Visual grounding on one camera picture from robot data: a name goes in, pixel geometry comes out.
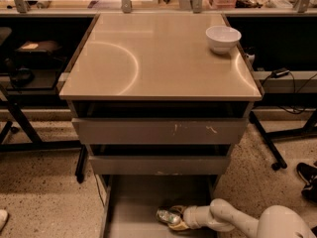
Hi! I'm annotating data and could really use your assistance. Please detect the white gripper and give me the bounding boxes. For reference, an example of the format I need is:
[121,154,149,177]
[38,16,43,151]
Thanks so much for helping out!
[162,205,211,231]

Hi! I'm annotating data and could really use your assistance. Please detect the crushed 7up can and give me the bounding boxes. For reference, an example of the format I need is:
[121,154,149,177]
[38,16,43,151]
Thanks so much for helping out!
[157,208,181,225]

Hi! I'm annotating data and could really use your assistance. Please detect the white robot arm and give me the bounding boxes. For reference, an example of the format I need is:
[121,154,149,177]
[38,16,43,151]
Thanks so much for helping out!
[157,198,316,238]

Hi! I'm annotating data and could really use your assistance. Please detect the grey open bottom drawer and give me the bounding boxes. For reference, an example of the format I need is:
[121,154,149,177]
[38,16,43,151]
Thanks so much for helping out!
[99,176,218,238]

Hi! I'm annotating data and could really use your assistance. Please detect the grey middle drawer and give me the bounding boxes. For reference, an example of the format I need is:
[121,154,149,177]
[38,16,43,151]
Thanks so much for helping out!
[89,156,230,176]

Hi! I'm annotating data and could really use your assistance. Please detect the grey drawer cabinet with counter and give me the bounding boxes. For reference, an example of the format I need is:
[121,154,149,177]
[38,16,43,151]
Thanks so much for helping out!
[58,13,264,183]

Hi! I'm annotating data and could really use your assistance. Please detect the grey top drawer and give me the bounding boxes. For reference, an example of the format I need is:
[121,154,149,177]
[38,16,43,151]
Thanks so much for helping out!
[72,118,248,145]

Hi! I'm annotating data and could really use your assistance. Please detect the black shoe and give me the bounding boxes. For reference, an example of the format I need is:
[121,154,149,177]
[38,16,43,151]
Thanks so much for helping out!
[296,163,317,203]

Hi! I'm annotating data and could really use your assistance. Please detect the black power adapter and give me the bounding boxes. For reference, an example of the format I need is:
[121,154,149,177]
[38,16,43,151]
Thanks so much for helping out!
[270,68,289,78]

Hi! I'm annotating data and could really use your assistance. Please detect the white shoe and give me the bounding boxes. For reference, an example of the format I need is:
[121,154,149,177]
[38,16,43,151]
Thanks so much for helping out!
[0,209,8,231]

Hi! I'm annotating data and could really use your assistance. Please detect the white ceramic bowl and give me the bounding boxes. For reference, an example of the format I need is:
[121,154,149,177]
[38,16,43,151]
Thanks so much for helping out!
[205,26,242,55]

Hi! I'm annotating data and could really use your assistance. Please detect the black headphones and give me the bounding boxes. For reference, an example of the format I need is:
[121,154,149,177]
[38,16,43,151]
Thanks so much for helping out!
[4,59,35,87]

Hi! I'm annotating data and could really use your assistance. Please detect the black box on shelf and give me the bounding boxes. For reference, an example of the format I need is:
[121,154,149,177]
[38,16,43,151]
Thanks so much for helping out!
[15,41,61,69]

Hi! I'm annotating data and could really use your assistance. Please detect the black table leg frame right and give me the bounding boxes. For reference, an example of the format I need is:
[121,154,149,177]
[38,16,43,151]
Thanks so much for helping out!
[250,110,317,171]

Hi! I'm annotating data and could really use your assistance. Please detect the black table leg frame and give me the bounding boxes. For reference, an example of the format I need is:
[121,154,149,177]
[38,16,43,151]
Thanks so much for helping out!
[250,110,317,171]
[0,85,87,183]

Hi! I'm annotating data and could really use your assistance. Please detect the black table leg frame left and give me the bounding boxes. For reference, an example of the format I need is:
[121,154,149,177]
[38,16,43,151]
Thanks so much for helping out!
[0,85,87,183]

